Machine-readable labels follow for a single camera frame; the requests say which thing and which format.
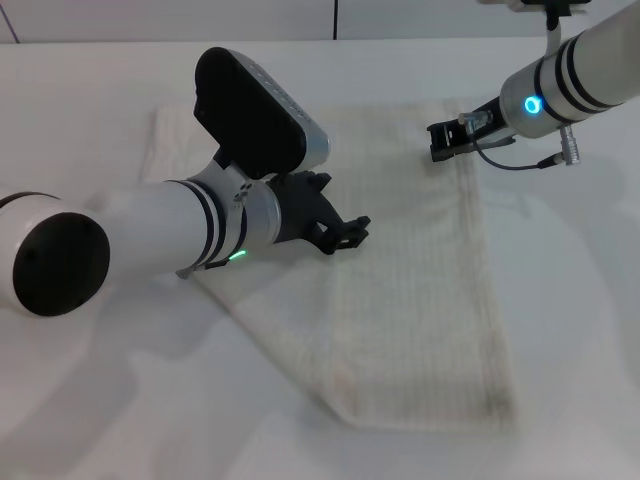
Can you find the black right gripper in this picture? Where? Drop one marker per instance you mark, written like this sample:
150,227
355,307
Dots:
487,122

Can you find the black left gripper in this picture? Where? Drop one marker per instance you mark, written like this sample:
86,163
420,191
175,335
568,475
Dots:
300,210

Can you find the white striped towel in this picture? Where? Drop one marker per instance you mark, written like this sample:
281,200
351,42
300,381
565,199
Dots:
400,280

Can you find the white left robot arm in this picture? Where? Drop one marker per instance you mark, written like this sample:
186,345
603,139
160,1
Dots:
150,225

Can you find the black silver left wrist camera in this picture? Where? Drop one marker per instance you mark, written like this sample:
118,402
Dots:
250,115

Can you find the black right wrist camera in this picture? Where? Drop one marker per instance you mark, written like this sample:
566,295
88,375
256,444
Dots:
552,10

